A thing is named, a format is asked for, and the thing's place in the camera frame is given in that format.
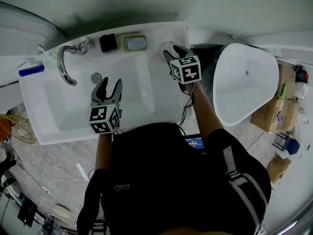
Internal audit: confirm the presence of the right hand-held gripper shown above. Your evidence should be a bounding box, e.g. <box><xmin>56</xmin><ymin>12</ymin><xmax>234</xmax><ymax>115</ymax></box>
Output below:
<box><xmin>163</xmin><ymin>45</ymin><xmax>202</xmax><ymax>92</ymax></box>

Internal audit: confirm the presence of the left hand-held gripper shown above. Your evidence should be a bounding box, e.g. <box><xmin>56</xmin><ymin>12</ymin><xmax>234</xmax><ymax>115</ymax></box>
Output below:
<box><xmin>89</xmin><ymin>76</ymin><xmax>123</xmax><ymax>135</ymax></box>

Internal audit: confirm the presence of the clear patterned glass cup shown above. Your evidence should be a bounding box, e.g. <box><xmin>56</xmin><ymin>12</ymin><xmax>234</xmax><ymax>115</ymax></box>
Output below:
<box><xmin>157</xmin><ymin>41</ymin><xmax>178</xmax><ymax>61</ymax></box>

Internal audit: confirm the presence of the teal toothbrush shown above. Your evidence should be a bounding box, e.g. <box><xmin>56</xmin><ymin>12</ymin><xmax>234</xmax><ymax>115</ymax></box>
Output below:
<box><xmin>37</xmin><ymin>45</ymin><xmax>57</xmax><ymax>60</ymax></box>

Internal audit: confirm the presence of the person's left forearm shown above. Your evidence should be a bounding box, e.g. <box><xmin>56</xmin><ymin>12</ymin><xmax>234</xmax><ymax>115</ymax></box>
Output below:
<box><xmin>94</xmin><ymin>132</ymin><xmax>114</xmax><ymax>171</ymax></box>

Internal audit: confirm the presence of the person's right forearm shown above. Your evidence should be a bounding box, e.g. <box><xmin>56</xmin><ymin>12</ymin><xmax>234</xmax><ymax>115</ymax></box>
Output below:
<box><xmin>188</xmin><ymin>82</ymin><xmax>229</xmax><ymax>141</ymax></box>

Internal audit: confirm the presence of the white sink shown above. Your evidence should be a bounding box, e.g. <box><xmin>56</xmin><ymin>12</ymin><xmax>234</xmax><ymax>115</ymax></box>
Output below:
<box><xmin>18</xmin><ymin>21</ymin><xmax>194</xmax><ymax>146</ymax></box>

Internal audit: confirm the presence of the pale blue soap bar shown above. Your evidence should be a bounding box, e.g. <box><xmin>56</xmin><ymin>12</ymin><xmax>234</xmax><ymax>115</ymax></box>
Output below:
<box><xmin>127</xmin><ymin>37</ymin><xmax>147</xmax><ymax>50</ymax></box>

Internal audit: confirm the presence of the black soap dispenser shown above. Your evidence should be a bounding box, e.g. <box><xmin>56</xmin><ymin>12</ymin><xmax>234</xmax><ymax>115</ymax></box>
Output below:
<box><xmin>99</xmin><ymin>33</ymin><xmax>119</xmax><ymax>54</ymax></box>

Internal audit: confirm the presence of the green soap dish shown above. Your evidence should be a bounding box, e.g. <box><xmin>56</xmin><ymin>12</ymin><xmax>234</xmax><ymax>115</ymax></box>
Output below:
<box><xmin>121</xmin><ymin>34</ymin><xmax>149</xmax><ymax>53</ymax></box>

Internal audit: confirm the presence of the chrome faucet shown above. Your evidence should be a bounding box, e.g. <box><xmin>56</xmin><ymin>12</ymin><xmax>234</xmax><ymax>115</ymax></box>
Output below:
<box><xmin>56</xmin><ymin>37</ymin><xmax>96</xmax><ymax>87</ymax></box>

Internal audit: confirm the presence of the blue bottle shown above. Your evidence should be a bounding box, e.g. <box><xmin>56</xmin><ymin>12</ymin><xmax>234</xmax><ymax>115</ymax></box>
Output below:
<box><xmin>18</xmin><ymin>64</ymin><xmax>45</xmax><ymax>77</ymax></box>

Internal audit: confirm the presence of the black phone with lit screen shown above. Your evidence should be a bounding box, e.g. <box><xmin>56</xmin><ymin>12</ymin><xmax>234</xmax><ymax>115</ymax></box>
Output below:
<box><xmin>184</xmin><ymin>136</ymin><xmax>205</xmax><ymax>150</ymax></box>

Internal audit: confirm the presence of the black shirt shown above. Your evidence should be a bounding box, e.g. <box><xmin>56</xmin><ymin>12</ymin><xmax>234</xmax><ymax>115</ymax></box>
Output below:
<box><xmin>76</xmin><ymin>122</ymin><xmax>272</xmax><ymax>235</ymax></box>

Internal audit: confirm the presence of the white curved fixture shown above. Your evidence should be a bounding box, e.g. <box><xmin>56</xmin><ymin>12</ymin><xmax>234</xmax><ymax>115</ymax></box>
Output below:
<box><xmin>189</xmin><ymin>27</ymin><xmax>313</xmax><ymax>66</ymax></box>

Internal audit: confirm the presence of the orange seat cushion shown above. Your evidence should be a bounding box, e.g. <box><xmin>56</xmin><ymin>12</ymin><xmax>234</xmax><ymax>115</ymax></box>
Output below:
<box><xmin>0</xmin><ymin>117</ymin><xmax>12</xmax><ymax>141</ymax></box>

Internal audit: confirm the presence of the wide cardboard box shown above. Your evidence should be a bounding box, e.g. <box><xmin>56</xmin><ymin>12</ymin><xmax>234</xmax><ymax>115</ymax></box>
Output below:
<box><xmin>251</xmin><ymin>96</ymin><xmax>302</xmax><ymax>132</ymax></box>

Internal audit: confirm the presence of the tall cardboard box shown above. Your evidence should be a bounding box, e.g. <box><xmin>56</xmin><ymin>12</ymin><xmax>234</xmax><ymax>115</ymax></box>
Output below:
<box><xmin>276</xmin><ymin>64</ymin><xmax>297</xmax><ymax>100</ymax></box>

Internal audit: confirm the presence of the white round disc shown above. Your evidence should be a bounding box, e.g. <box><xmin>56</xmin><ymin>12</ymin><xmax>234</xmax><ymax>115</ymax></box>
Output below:
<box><xmin>47</xmin><ymin>203</ymin><xmax>71</xmax><ymax>221</ymax></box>

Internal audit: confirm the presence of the white paper roll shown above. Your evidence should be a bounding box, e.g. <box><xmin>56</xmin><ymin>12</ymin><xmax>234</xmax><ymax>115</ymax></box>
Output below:
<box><xmin>294</xmin><ymin>82</ymin><xmax>310</xmax><ymax>100</ymax></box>

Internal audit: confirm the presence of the black square device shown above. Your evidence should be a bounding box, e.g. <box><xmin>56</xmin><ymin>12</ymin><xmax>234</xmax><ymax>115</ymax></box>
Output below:
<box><xmin>17</xmin><ymin>199</ymin><xmax>38</xmax><ymax>228</ymax></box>

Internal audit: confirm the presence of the blue plastic container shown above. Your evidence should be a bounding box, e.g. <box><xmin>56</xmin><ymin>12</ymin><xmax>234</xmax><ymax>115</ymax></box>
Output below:
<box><xmin>283</xmin><ymin>137</ymin><xmax>301</xmax><ymax>156</ymax></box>

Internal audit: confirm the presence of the small cardboard box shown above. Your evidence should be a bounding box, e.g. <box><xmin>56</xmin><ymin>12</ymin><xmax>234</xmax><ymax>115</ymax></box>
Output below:
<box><xmin>266</xmin><ymin>155</ymin><xmax>291</xmax><ymax>184</ymax></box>

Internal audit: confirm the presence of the yellow wire chair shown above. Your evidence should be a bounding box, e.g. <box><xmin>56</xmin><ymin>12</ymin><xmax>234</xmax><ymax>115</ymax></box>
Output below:
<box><xmin>0</xmin><ymin>114</ymin><xmax>37</xmax><ymax>144</ymax></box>

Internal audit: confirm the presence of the grey shoulder strap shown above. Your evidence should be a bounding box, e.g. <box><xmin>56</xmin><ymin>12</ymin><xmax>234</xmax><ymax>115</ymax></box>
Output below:
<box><xmin>90</xmin><ymin>192</ymin><xmax>112</xmax><ymax>235</ymax></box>
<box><xmin>222</xmin><ymin>145</ymin><xmax>268</xmax><ymax>235</ymax></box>

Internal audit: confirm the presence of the black wire rack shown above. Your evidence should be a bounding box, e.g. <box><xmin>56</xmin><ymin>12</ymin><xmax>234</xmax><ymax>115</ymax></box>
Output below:
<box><xmin>272</xmin><ymin>132</ymin><xmax>291</xmax><ymax>151</ymax></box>

